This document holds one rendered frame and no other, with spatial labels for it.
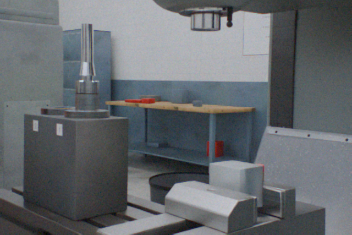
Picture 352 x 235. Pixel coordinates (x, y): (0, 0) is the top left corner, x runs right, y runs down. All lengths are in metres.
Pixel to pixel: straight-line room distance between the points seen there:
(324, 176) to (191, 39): 5.97
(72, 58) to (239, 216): 7.64
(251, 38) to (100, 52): 2.95
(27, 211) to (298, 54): 0.66
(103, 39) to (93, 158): 7.28
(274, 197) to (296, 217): 0.05
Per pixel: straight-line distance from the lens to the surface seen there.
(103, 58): 8.17
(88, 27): 0.98
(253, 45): 6.12
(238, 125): 6.25
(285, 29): 1.12
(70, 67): 8.27
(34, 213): 1.02
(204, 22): 0.74
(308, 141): 1.07
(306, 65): 1.09
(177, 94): 6.60
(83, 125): 0.91
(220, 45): 6.49
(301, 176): 1.05
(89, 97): 0.96
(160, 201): 2.66
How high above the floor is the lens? 1.20
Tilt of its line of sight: 3 degrees down
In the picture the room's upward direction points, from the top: 1 degrees clockwise
